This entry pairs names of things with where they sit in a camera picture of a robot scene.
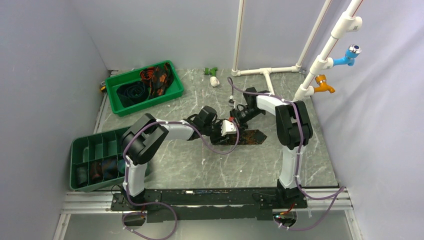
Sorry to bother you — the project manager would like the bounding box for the rolled dark red tie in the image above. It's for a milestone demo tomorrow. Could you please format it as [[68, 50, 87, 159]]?
[[89, 161, 103, 184]]

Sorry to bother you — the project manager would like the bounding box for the rolled black tie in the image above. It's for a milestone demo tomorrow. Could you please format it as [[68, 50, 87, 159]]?
[[75, 167, 88, 187]]

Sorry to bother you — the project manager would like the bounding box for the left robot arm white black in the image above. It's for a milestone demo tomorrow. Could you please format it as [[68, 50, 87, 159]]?
[[120, 106, 241, 210]]

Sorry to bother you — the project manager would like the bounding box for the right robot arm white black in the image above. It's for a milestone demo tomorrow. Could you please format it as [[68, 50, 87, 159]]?
[[229, 87, 313, 208]]

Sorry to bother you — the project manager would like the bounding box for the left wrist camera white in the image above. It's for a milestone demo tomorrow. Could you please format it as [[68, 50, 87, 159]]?
[[221, 119, 238, 136]]

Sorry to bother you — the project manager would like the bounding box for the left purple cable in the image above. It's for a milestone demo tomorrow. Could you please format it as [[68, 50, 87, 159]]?
[[121, 119, 241, 240]]

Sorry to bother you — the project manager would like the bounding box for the rolled navy plaid tie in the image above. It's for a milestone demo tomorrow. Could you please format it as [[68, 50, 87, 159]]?
[[101, 158, 118, 180]]

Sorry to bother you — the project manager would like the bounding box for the yellow clamp at table edge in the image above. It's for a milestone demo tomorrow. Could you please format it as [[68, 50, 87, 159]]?
[[99, 81, 107, 93]]

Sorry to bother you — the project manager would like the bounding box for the brown patterned necktie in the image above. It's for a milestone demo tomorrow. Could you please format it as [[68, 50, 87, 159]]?
[[219, 129, 268, 146]]

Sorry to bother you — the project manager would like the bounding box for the blue faucet tap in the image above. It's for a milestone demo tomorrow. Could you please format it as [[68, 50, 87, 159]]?
[[332, 44, 362, 67]]

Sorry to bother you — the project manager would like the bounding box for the green open tray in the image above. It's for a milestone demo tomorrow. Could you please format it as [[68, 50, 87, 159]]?
[[105, 60, 184, 117]]

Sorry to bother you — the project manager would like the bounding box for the orange faucet tap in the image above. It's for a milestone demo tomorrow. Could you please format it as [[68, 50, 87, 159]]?
[[314, 74, 336, 94]]

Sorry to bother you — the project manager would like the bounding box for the white pvc pipe frame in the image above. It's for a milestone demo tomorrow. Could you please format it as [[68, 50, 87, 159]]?
[[231, 0, 363, 101]]

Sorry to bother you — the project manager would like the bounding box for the dark teal tie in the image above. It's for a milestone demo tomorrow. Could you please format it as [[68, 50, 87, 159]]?
[[116, 81, 153, 108]]

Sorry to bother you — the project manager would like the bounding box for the aluminium rail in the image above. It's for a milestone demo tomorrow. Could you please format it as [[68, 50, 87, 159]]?
[[61, 191, 354, 214]]

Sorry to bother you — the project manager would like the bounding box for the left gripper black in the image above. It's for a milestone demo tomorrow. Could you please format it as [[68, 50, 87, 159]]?
[[203, 119, 229, 146]]

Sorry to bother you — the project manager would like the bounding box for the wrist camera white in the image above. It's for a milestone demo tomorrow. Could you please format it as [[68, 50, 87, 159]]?
[[221, 119, 238, 136], [228, 95, 235, 108]]

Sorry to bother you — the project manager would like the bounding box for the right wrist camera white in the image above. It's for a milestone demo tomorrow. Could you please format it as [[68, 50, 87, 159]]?
[[228, 95, 235, 108]]

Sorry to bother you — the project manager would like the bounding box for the white pipe fitting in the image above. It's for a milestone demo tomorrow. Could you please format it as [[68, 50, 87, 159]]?
[[210, 76, 220, 88]]

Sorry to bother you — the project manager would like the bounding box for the orange black tie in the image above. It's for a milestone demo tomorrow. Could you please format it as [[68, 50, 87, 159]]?
[[139, 62, 175, 99]]

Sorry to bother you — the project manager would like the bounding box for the rolled dark green tie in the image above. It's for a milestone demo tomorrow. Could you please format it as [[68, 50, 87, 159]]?
[[117, 159, 126, 176]]

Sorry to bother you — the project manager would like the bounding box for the green pipe fitting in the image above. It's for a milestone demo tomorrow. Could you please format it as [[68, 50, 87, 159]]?
[[204, 67, 218, 77]]

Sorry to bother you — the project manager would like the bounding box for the green compartment organizer tray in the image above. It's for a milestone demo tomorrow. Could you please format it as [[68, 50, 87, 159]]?
[[69, 126, 129, 192]]

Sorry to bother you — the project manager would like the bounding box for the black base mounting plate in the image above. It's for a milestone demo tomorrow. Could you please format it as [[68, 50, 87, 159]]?
[[110, 187, 308, 223]]

